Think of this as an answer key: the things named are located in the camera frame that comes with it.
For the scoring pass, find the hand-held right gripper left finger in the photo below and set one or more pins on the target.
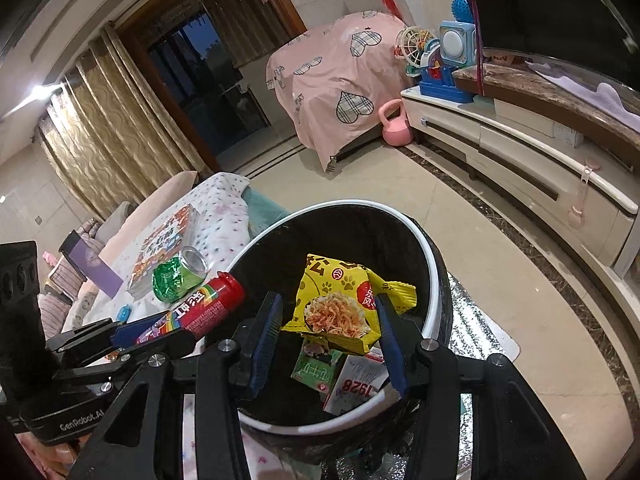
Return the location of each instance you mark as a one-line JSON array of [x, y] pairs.
[[267, 340]]

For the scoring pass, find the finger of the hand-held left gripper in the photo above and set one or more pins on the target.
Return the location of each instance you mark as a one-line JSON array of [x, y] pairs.
[[150, 350], [125, 334]]

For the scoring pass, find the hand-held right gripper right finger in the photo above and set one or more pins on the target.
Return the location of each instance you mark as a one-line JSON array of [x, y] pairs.
[[392, 345]]

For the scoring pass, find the red candy tube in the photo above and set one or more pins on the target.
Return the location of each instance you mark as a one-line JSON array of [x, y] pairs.
[[210, 305]]

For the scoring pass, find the yellow snack packet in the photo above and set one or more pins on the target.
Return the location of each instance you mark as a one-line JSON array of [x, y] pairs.
[[330, 300]]

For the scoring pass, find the black white trash bin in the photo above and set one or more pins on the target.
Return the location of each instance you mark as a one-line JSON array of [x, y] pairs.
[[360, 240]]

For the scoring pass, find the person's left hand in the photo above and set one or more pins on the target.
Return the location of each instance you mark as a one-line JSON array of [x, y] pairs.
[[55, 460]]

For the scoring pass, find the small blue wrapper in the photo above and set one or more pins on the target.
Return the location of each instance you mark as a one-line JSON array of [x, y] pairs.
[[123, 313]]

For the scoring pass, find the striped sofa cushion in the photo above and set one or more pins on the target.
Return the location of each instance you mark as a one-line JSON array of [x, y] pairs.
[[65, 277], [52, 310]]

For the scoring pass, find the green drink carton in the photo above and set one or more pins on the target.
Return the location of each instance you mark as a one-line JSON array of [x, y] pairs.
[[312, 370]]

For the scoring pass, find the white red box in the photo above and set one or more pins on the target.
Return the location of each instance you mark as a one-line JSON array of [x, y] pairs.
[[355, 385]]

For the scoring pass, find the green foil snack wrapper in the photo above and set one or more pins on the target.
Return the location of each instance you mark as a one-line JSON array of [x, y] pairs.
[[170, 280]]

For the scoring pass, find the purple drink bottle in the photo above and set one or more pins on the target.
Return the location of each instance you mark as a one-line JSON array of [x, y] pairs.
[[92, 265]]

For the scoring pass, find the pink plush toy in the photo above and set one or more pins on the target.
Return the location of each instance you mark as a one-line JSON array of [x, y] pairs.
[[48, 257]]

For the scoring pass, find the silver foil mat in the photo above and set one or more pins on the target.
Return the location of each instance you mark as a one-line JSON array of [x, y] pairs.
[[480, 320]]

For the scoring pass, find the teal cloth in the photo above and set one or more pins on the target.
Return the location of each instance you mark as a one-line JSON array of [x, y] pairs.
[[265, 210]]

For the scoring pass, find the pink grey sofa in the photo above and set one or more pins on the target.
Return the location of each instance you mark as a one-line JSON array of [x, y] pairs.
[[150, 195]]

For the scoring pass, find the gold patterned curtain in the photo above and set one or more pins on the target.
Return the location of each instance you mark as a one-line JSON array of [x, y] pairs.
[[110, 125]]

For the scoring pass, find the pink kettlebell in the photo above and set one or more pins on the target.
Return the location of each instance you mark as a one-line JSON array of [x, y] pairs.
[[397, 132]]

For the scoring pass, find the cream television cabinet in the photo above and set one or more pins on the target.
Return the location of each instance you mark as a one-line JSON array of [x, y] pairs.
[[525, 160]]

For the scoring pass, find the pink child safety lock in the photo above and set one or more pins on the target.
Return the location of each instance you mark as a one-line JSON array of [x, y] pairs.
[[582, 195]]

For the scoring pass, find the recessed ceiling light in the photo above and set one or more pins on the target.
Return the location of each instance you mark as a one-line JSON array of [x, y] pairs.
[[37, 91]]

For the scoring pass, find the blue red toy machine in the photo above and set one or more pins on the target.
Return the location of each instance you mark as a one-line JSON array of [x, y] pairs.
[[442, 82]]

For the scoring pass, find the pink heart print cover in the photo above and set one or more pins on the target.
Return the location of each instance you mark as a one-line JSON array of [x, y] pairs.
[[325, 75]]

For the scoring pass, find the toy ferris wheel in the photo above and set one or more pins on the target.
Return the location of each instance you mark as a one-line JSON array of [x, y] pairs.
[[412, 50]]

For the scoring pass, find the blue white cube toy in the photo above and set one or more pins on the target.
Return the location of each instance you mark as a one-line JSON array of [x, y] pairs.
[[456, 42]]

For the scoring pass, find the white cloth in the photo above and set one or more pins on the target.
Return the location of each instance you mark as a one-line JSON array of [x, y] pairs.
[[590, 92]]

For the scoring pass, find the pink hula hoop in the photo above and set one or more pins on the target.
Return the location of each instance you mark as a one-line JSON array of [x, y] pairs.
[[475, 25]]

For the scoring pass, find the blue spiky ball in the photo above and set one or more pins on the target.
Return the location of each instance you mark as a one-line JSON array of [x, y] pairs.
[[464, 9]]

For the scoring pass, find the black television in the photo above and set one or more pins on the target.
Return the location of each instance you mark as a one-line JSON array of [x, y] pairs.
[[550, 5]]

